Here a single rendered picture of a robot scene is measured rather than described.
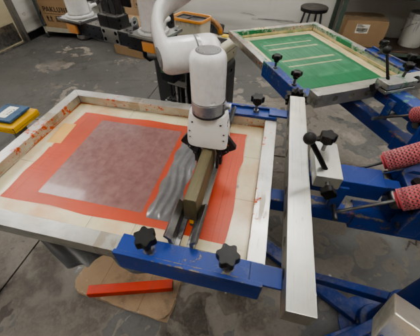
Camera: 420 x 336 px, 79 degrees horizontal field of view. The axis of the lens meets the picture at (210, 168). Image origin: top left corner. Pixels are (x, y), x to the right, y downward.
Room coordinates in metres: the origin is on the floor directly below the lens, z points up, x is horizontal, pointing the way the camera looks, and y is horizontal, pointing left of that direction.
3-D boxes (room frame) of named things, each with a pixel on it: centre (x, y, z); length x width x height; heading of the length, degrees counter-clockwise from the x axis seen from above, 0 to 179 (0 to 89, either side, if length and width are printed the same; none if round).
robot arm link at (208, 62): (0.54, 0.01, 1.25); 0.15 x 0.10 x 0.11; 20
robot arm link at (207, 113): (0.50, 0.00, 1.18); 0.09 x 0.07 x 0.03; 77
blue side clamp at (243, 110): (0.76, -0.08, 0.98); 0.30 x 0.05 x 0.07; 77
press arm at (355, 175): (0.42, -0.33, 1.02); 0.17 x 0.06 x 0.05; 77
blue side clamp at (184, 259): (0.22, 0.05, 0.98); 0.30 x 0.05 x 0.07; 77
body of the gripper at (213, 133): (0.50, 0.00, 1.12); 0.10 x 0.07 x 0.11; 77
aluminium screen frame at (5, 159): (0.55, 0.22, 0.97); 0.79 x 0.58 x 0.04; 77
